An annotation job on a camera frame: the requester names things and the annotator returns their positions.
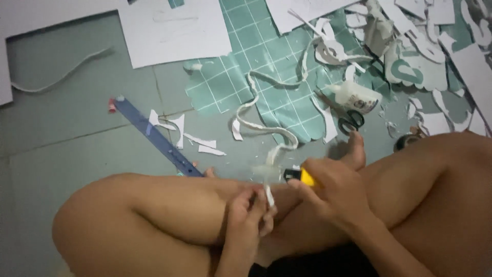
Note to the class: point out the person's right hand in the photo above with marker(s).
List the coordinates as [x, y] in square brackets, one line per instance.
[340, 196]

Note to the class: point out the person's left hand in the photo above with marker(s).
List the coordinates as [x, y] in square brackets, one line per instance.
[246, 219]

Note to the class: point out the person's left fingers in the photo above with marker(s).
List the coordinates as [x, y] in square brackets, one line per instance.
[263, 215]

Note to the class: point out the yellow utility knife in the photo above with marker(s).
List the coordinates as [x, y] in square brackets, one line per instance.
[298, 176]

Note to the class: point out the long wavy white paper strip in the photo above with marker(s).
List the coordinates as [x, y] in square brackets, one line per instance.
[253, 127]

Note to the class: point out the black shorts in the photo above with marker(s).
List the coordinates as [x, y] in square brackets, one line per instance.
[319, 265]

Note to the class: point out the small white paper scrap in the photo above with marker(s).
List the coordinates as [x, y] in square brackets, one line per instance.
[211, 150]
[200, 140]
[236, 130]

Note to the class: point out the long white paper scrap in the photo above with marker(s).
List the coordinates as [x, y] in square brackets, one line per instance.
[328, 123]

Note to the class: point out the person's left leg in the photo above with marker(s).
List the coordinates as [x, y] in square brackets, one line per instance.
[146, 215]

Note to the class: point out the person's leg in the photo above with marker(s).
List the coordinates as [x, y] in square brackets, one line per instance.
[146, 215]
[434, 192]

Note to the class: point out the curved white paper scrap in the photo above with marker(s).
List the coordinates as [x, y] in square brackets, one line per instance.
[177, 129]

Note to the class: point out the blue plastic ruler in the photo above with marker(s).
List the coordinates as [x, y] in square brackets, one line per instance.
[157, 136]

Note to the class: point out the white glue bottle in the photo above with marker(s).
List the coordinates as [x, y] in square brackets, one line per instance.
[357, 98]

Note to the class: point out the green grid paper sheet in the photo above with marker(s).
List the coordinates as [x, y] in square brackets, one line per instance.
[265, 57]

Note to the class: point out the person's right leg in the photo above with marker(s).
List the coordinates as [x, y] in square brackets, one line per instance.
[434, 192]

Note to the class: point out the small red eraser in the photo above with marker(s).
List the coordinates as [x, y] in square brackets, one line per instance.
[112, 105]

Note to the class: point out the heap of paper cuttings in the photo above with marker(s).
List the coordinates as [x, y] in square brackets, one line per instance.
[430, 111]

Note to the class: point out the torn white paper sheet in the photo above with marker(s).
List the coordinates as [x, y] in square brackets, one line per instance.
[303, 11]

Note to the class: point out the scalloped green and white cutout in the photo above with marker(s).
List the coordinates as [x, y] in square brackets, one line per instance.
[415, 71]

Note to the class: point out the thin curved white paper strip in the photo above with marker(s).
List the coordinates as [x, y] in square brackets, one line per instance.
[61, 77]

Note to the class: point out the white cardboard piece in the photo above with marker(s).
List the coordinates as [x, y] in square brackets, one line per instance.
[472, 73]

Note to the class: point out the large white cardboard sheet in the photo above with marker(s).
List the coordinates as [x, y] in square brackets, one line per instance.
[38, 15]

